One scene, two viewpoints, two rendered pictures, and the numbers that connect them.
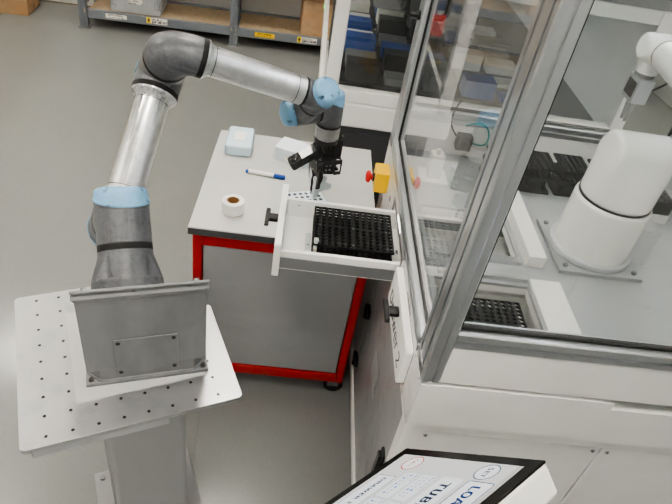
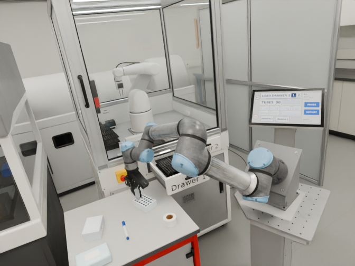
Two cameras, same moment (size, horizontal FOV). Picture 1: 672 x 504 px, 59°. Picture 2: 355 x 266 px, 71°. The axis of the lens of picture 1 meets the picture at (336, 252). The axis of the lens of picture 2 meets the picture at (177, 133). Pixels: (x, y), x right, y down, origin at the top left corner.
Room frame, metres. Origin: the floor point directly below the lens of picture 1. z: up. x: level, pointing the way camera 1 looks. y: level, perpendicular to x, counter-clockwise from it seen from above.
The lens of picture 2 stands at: (1.73, 1.39, 1.67)
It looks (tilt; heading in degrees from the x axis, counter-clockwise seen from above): 21 degrees down; 252
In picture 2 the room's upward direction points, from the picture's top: 7 degrees counter-clockwise
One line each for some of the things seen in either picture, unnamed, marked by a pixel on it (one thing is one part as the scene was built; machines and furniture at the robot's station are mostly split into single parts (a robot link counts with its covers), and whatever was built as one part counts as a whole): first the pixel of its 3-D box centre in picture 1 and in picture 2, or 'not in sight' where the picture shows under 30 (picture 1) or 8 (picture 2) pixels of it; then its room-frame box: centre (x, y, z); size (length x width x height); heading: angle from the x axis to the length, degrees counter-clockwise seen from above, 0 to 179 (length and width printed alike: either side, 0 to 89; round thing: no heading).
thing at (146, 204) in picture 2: (305, 203); (144, 202); (1.58, 0.13, 0.78); 0.12 x 0.08 x 0.04; 117
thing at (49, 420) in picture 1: (125, 361); (276, 207); (0.89, 0.45, 0.70); 0.45 x 0.44 x 0.12; 120
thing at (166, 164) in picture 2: (351, 237); (173, 167); (1.33, -0.04, 0.87); 0.22 x 0.18 x 0.06; 96
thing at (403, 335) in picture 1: (399, 321); (204, 147); (1.02, -0.18, 0.87); 0.29 x 0.02 x 0.11; 6
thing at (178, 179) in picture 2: (280, 227); (187, 179); (1.30, 0.16, 0.87); 0.29 x 0.02 x 0.11; 6
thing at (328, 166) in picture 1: (325, 154); (132, 176); (1.61, 0.09, 0.95); 0.09 x 0.08 x 0.12; 117
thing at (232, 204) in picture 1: (233, 205); (169, 219); (1.49, 0.34, 0.78); 0.07 x 0.07 x 0.04
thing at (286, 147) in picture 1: (295, 152); (93, 228); (1.88, 0.21, 0.79); 0.13 x 0.09 x 0.05; 76
